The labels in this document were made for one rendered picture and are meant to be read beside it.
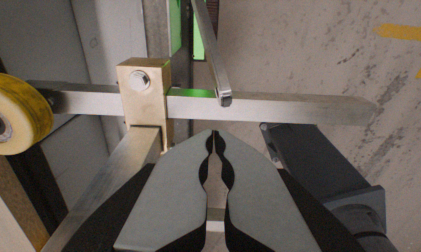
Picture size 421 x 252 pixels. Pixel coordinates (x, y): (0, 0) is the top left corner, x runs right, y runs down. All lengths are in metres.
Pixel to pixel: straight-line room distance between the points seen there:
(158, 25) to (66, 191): 0.37
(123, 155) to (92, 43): 0.35
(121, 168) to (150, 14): 0.27
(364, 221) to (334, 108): 0.62
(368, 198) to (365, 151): 0.81
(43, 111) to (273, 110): 0.25
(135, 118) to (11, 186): 0.19
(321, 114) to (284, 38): 0.88
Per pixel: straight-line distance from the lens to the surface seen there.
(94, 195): 0.18
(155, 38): 0.39
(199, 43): 0.38
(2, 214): 0.40
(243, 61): 1.11
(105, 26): 0.51
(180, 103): 0.25
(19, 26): 0.43
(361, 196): 0.87
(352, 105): 0.30
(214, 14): 0.37
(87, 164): 0.56
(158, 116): 0.25
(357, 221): 0.86
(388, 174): 1.91
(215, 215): 0.42
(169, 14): 0.28
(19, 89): 0.27
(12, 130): 0.28
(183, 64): 0.39
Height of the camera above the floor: 1.08
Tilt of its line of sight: 61 degrees down
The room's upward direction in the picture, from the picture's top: 179 degrees counter-clockwise
